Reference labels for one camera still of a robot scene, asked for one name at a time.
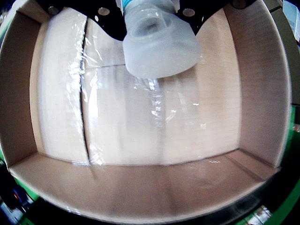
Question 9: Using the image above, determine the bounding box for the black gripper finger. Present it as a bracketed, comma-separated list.
[174, 0, 258, 36]
[28, 0, 128, 42]

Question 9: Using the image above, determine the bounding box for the shallow cardboard tray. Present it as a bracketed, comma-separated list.
[0, 0, 293, 224]

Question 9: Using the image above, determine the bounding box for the white bottle teal label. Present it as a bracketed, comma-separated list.
[114, 0, 202, 79]

